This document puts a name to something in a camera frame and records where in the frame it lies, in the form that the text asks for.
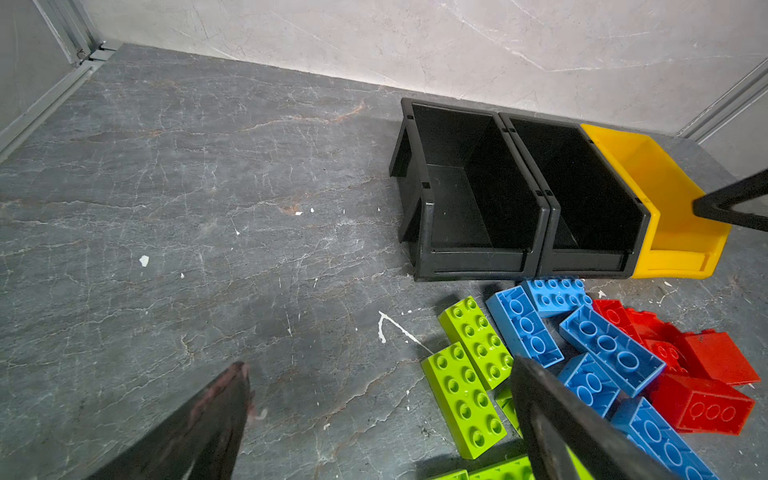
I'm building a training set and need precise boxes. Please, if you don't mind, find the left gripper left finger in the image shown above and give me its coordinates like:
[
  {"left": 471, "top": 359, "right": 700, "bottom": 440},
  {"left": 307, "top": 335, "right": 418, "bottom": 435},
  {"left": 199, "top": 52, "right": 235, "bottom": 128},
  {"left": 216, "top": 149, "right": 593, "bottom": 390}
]
[{"left": 90, "top": 361, "right": 251, "bottom": 479}]

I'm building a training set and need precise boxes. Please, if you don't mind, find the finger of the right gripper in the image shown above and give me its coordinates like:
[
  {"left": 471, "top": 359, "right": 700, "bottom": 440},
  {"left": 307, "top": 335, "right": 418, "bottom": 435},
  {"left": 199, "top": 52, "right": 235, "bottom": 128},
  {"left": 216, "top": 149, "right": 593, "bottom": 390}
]
[{"left": 692, "top": 170, "right": 768, "bottom": 232}]

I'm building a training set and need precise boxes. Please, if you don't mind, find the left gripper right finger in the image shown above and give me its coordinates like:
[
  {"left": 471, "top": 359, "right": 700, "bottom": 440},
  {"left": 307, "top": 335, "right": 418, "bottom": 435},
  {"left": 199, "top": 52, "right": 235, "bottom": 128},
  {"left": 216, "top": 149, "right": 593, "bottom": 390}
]
[{"left": 509, "top": 358, "right": 676, "bottom": 479}]

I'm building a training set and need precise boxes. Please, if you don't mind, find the blue lego brick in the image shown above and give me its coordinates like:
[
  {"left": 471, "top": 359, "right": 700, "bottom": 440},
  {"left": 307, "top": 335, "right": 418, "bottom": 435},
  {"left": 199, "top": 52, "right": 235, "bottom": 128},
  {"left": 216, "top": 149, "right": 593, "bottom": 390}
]
[
  {"left": 559, "top": 306, "right": 666, "bottom": 397},
  {"left": 521, "top": 277, "right": 593, "bottom": 318},
  {"left": 486, "top": 286, "right": 564, "bottom": 368},
  {"left": 610, "top": 397, "right": 718, "bottom": 480},
  {"left": 557, "top": 353, "right": 620, "bottom": 417}
]

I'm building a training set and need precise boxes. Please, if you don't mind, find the red lego brick pile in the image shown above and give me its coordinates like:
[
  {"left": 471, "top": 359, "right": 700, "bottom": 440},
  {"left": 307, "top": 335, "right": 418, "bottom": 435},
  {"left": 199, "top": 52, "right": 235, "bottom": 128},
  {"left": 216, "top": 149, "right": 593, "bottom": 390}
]
[{"left": 593, "top": 300, "right": 760, "bottom": 436}]

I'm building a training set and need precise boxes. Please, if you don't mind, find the yellow bin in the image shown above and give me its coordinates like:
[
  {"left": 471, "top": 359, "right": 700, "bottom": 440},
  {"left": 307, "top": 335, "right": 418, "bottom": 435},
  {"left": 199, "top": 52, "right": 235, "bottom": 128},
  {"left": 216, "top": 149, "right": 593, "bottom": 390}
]
[{"left": 582, "top": 124, "right": 731, "bottom": 280}]

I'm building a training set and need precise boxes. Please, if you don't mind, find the green lego brick side-lying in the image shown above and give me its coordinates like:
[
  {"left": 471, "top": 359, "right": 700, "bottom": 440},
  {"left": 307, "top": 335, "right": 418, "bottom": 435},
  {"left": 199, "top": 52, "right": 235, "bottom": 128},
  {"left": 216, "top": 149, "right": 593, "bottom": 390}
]
[{"left": 495, "top": 386, "right": 523, "bottom": 438}]

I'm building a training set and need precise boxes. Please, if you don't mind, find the green lego brick lower horizontal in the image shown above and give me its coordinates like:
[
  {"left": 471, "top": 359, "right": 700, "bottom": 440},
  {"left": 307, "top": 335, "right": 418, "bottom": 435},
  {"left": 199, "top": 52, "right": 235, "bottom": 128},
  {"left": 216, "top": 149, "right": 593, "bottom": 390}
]
[{"left": 468, "top": 449, "right": 594, "bottom": 480}]

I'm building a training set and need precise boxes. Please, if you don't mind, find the green lego brick upper left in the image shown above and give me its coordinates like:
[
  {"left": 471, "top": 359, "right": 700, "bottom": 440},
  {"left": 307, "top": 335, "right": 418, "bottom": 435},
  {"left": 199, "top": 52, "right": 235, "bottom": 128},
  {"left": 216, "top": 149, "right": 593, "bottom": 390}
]
[{"left": 421, "top": 342, "right": 507, "bottom": 460}]

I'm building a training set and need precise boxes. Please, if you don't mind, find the green lego brick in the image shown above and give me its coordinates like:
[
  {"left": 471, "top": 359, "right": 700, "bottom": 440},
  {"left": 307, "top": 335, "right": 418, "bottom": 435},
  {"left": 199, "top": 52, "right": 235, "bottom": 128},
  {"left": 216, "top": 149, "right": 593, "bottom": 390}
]
[
  {"left": 428, "top": 469, "right": 469, "bottom": 480},
  {"left": 421, "top": 342, "right": 507, "bottom": 460},
  {"left": 438, "top": 296, "right": 514, "bottom": 391}
]

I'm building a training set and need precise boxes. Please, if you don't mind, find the green lego brick lower left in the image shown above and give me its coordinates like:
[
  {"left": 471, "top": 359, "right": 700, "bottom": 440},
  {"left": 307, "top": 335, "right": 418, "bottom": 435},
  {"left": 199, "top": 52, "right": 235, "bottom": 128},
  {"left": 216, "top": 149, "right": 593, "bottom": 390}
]
[{"left": 428, "top": 469, "right": 469, "bottom": 480}]

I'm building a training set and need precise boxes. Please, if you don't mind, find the middle black bin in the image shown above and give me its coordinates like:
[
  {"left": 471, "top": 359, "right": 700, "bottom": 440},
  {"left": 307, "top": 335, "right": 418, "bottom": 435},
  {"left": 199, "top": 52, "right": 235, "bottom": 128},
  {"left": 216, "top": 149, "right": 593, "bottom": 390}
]
[{"left": 500, "top": 112, "right": 650, "bottom": 279}]

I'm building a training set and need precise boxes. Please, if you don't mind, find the black bin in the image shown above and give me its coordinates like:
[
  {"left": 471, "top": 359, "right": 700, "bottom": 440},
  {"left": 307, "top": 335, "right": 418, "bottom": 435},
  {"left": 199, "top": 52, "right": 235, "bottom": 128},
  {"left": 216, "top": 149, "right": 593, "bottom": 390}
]
[
  {"left": 500, "top": 112, "right": 650, "bottom": 279},
  {"left": 389, "top": 98, "right": 551, "bottom": 281}
]

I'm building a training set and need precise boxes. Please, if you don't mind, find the blue lego brick top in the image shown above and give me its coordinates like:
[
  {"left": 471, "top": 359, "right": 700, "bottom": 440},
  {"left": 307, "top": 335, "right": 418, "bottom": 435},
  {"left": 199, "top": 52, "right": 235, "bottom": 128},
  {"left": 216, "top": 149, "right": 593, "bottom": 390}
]
[{"left": 521, "top": 277, "right": 593, "bottom": 318}]

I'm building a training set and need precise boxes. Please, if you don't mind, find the green lego brick upper right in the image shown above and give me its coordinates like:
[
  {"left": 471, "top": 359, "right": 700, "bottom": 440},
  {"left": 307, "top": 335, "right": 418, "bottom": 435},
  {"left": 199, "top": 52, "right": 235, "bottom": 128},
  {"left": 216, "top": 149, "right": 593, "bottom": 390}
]
[{"left": 438, "top": 296, "right": 514, "bottom": 391}]

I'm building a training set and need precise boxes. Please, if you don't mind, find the left black bin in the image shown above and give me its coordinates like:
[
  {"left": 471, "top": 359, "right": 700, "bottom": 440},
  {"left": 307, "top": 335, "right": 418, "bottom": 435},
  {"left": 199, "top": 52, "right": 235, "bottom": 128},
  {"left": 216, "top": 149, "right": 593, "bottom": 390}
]
[{"left": 389, "top": 98, "right": 551, "bottom": 281}]

